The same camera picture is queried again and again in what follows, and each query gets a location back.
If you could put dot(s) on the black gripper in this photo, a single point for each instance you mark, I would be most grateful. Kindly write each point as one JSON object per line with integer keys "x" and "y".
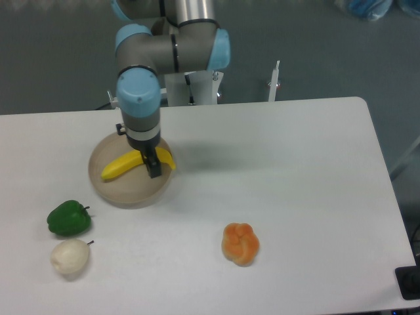
{"x": 144, "y": 137}

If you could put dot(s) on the yellow banana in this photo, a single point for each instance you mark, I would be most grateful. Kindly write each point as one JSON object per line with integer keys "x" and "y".
{"x": 132, "y": 159}

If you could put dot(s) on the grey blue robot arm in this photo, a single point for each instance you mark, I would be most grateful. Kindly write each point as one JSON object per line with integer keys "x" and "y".
{"x": 162, "y": 37}

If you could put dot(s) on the beige round plate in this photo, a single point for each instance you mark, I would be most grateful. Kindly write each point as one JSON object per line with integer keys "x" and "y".
{"x": 133, "y": 189}

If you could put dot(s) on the green bell pepper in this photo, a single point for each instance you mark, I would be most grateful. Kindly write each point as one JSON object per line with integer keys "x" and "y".
{"x": 69, "y": 219}

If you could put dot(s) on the orange knotted bread roll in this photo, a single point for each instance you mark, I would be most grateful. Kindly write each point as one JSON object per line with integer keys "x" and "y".
{"x": 240, "y": 244}

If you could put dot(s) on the white pear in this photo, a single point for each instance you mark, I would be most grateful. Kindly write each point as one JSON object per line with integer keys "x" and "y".
{"x": 70, "y": 256}

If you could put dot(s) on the blue plastic bag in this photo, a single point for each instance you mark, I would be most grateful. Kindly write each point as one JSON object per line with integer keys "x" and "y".
{"x": 370, "y": 10}

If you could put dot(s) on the black device at edge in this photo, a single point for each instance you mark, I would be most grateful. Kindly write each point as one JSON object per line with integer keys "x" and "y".
{"x": 408, "y": 282}

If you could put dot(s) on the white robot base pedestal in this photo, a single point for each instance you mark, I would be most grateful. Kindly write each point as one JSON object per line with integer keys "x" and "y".
{"x": 193, "y": 88}

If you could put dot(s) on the white metal post right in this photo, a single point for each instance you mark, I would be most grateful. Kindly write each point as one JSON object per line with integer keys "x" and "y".
{"x": 274, "y": 83}

